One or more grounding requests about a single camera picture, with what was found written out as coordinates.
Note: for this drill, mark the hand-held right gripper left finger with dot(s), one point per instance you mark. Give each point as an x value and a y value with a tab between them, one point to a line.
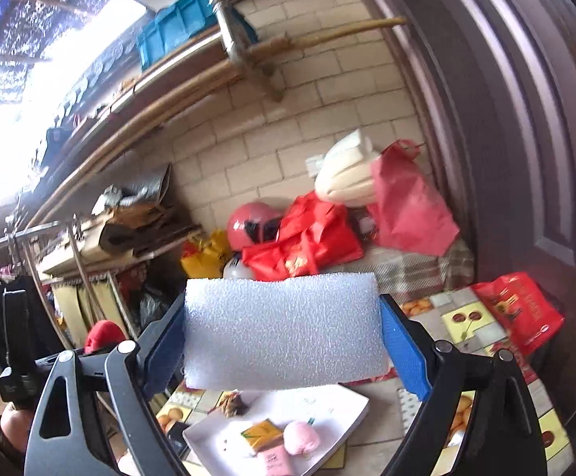
163	352

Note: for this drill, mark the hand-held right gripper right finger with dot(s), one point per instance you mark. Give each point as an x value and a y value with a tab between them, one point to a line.
407	352

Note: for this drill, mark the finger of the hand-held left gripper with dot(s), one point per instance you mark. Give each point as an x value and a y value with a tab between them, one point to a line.
17	347

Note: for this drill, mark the white foam block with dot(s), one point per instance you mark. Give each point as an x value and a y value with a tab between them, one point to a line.
283	327

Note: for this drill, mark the person's left forearm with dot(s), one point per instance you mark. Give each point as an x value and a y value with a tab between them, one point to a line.
7	424

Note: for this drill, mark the red hat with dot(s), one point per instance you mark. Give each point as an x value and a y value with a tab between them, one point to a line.
104	334

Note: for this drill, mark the fruit printed tablecloth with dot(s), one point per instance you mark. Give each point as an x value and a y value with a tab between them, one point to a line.
374	426

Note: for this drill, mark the plaid cloth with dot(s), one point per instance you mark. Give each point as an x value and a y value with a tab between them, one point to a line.
417	267

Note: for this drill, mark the brown crumpled object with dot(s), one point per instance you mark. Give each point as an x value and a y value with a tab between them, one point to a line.
233	403

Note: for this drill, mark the yellow shopping bag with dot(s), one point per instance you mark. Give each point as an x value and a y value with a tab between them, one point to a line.
203	258

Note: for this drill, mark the white cardboard tray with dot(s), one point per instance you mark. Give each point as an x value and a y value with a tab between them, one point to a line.
317	406

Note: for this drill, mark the red gift bag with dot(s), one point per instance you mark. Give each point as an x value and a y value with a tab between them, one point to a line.
516	307

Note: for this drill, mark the pile of cardboard boxes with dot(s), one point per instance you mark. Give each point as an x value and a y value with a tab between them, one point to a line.
129	238

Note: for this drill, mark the metal clothes rack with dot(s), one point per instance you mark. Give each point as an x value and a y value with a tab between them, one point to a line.
44	228

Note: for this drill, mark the small yellow box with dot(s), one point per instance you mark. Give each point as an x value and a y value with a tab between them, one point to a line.
260	435

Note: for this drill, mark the pink plush ball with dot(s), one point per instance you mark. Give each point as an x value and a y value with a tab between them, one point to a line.
301	437

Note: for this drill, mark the red plastic bag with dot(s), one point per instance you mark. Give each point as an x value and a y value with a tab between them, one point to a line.
407	208
307	238

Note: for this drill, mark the red plastic bag centre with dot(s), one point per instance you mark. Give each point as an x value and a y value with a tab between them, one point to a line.
307	238

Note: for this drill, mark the pink helmet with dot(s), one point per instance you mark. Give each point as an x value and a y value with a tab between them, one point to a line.
245	223

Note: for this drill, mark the small pink packet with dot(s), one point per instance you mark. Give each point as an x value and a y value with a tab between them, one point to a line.
275	458

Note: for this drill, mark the long wooden pole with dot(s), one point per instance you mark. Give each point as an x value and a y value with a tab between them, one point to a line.
168	101

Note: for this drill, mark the purple panelled door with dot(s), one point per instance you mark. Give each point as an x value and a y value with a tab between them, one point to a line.
516	109

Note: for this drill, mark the blue plastic crate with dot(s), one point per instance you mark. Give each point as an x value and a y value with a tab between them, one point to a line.
178	25

